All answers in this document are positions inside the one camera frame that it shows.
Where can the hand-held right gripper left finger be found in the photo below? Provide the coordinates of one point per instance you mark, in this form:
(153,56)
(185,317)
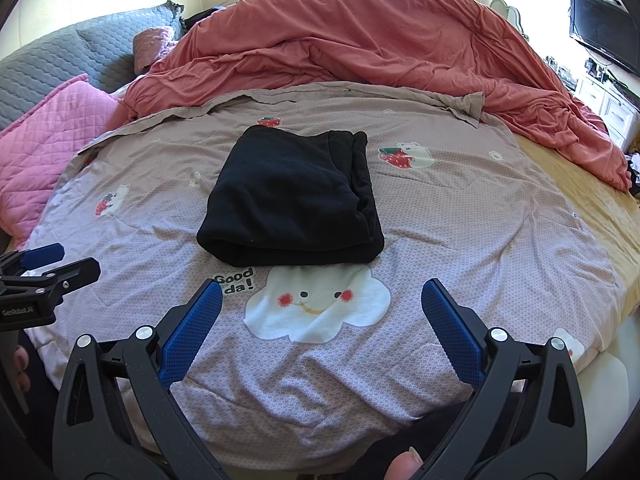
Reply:
(192,330)

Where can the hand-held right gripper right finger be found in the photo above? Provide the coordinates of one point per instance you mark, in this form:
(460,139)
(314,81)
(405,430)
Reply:
(452,330)

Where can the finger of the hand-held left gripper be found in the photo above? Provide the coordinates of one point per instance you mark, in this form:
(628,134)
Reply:
(75,270)
(42,255)

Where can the black sweater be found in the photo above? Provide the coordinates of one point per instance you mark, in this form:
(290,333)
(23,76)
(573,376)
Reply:
(290,200)

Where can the pile of clothes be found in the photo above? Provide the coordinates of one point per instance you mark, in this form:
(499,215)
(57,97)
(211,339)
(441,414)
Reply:
(634,165)

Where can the person's left hand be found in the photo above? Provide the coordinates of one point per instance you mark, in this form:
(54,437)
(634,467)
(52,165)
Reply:
(22,360)

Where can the pink quilted pillow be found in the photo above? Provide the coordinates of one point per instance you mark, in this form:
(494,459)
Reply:
(45,150)

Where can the yellow bed sheet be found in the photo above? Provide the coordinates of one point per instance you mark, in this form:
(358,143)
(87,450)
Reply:
(600,210)

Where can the small mauve ruffled pillow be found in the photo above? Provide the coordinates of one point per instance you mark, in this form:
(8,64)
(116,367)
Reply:
(152,45)

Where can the white cabinet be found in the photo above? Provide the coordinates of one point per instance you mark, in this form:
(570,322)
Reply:
(615,110)

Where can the dark cloth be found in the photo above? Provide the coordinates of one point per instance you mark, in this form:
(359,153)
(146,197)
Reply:
(197,17)

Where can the coral duvet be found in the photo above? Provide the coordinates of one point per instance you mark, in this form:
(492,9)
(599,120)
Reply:
(375,35)

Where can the white ornate chair back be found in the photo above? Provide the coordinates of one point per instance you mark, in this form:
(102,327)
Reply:
(510,12)

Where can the black television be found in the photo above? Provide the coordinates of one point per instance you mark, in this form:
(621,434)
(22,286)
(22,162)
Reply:
(600,25)

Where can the upholstered bed frame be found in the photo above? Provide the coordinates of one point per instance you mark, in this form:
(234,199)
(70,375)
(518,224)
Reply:
(605,400)

